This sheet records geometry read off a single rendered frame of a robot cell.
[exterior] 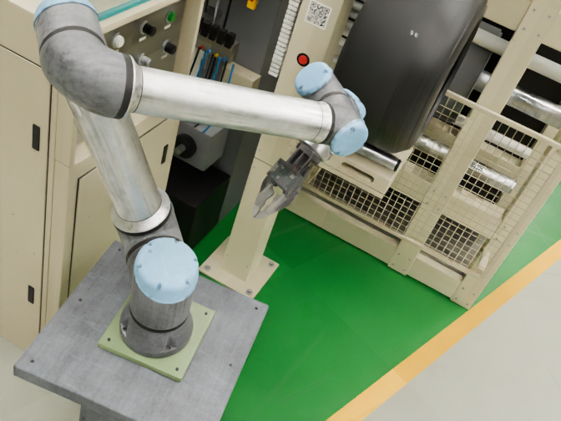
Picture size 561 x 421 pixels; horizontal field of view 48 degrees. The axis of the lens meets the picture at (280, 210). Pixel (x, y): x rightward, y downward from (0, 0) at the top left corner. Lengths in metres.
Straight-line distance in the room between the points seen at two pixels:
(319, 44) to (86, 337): 1.13
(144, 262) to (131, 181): 0.19
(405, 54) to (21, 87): 1.00
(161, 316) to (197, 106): 0.57
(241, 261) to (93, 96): 1.66
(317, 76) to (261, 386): 1.35
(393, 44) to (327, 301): 1.35
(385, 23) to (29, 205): 1.10
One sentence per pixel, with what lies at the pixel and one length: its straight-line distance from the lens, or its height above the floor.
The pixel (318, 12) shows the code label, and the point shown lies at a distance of 2.07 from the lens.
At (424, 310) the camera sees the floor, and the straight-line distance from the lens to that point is 3.02.
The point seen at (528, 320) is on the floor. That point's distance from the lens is 3.32.
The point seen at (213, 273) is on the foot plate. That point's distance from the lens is 2.74.
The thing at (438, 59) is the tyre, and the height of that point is 1.31.
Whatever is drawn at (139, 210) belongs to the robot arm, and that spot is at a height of 0.95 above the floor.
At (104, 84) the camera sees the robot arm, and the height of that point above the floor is 1.39.
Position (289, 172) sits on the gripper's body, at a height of 1.11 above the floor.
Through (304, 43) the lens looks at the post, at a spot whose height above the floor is 1.11.
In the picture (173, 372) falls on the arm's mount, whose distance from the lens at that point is 1.66.
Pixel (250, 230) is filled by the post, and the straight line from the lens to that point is 2.56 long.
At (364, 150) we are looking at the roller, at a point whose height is 0.91.
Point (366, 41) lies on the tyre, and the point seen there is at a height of 1.29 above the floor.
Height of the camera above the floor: 1.98
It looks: 39 degrees down
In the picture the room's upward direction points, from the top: 20 degrees clockwise
